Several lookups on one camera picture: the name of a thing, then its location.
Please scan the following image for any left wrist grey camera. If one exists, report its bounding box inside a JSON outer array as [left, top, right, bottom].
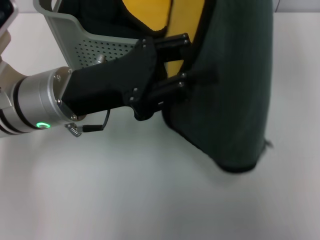
[[0, 0, 20, 58]]

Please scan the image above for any yellow towel with black edge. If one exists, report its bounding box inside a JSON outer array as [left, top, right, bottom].
[[121, 0, 174, 33]]

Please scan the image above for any black cloth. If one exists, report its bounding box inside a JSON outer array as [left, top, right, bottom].
[[58, 0, 169, 41]]

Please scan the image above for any dark green towel black edge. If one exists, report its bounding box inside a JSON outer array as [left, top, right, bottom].
[[162, 0, 275, 173]]

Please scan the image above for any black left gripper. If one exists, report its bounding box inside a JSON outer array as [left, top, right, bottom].
[[61, 33, 220, 122]]

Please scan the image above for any grey-green perforated plastic basket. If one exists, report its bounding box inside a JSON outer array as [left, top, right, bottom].
[[33, 0, 141, 74]]

